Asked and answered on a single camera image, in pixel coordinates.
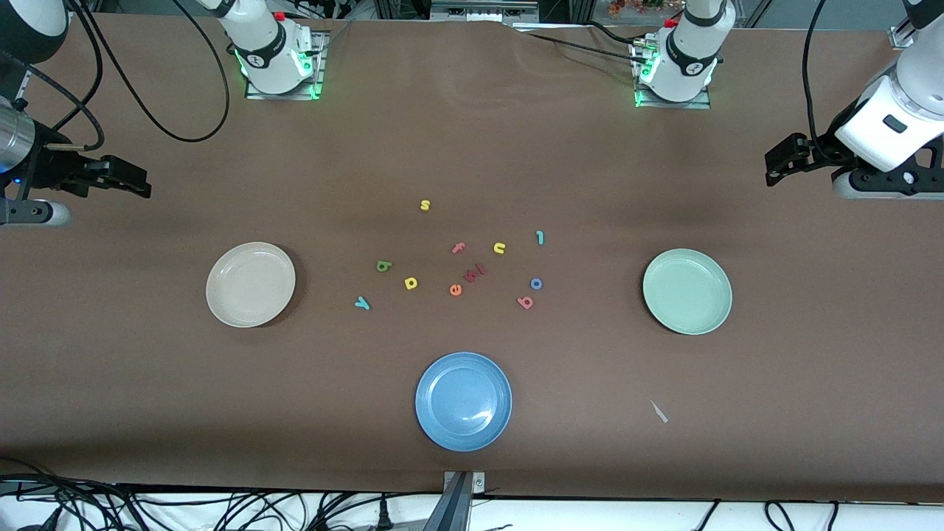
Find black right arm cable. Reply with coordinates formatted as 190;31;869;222
70;0;232;143

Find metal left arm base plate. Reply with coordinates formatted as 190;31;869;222
633;41;712;110

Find black cable on table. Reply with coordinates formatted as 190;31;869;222
509;21;650;67

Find blue plate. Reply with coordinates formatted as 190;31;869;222
415;352;513;452

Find beige brown plate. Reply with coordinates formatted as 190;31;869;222
206;242;296;328

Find pale green plate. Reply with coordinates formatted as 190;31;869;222
642;249;733;336

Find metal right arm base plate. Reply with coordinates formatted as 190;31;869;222
246;29;327;100

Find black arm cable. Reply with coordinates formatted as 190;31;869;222
802;0;839;152
70;0;232;143

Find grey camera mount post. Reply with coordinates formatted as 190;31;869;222
424;471;487;531

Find aluminium frame structure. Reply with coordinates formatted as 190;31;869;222
372;0;591;23

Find orange decoration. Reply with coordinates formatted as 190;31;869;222
608;0;683;17

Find aluminium table edge rail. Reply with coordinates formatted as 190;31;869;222
9;65;36;111

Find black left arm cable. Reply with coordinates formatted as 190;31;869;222
802;0;839;152

